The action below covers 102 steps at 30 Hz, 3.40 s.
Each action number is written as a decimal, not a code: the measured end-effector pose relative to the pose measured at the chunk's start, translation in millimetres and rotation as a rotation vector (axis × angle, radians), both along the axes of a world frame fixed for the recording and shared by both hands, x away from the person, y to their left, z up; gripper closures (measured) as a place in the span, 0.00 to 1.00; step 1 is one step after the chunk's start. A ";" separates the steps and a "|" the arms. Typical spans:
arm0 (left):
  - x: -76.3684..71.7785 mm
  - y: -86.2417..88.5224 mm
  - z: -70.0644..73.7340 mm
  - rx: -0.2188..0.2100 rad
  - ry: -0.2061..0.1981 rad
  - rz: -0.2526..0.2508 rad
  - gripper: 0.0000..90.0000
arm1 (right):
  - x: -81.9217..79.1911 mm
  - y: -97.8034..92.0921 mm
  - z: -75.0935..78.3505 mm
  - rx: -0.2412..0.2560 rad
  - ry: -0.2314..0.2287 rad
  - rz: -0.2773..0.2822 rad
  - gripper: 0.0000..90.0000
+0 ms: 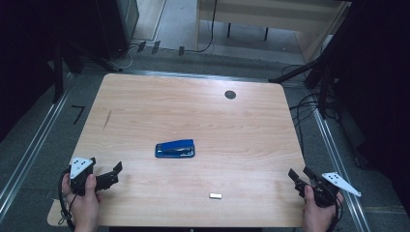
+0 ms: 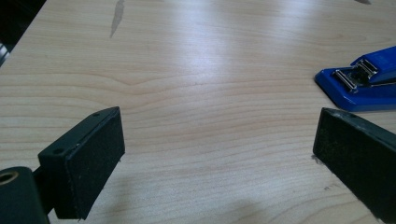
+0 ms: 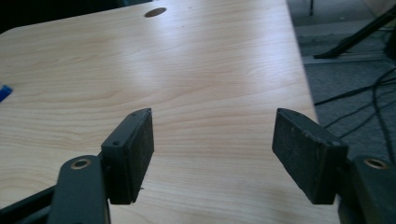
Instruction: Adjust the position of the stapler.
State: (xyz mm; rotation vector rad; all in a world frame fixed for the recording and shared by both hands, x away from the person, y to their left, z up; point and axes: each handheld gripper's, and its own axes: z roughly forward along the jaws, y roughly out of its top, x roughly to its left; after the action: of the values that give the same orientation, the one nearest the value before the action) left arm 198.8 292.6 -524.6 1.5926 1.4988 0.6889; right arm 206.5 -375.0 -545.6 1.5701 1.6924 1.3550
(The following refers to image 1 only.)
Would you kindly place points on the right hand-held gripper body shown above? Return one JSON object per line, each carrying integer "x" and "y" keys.
{"x": 327, "y": 193}

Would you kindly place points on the light wooden bench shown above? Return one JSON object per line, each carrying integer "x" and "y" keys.
{"x": 274, "y": 13}

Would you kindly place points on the dark cabinet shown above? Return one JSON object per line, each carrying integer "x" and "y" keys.
{"x": 117, "y": 25}

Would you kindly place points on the person's right hand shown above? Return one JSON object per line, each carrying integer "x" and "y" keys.
{"x": 319, "y": 219}

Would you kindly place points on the blue stapler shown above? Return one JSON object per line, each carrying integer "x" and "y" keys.
{"x": 175, "y": 149}

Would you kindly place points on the silver staple strip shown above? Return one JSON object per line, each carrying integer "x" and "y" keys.
{"x": 215, "y": 195}

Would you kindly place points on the dark round table grommet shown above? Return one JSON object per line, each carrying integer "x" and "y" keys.
{"x": 230, "y": 94}

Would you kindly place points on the black floor tape strip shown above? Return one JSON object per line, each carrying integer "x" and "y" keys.
{"x": 141, "y": 46}
{"x": 156, "y": 47}
{"x": 181, "y": 51}

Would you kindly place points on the person's left hand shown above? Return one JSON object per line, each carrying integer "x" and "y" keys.
{"x": 83, "y": 209}

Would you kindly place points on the black angled floor tape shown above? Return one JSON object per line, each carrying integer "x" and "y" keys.
{"x": 78, "y": 113}

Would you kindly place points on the metal floor rail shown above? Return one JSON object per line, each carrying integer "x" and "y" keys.
{"x": 35, "y": 145}
{"x": 338, "y": 167}

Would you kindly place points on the black metal stand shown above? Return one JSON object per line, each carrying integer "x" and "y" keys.
{"x": 324, "y": 80}
{"x": 58, "y": 74}

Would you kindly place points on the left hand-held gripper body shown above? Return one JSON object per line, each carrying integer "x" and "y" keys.
{"x": 80, "y": 167}

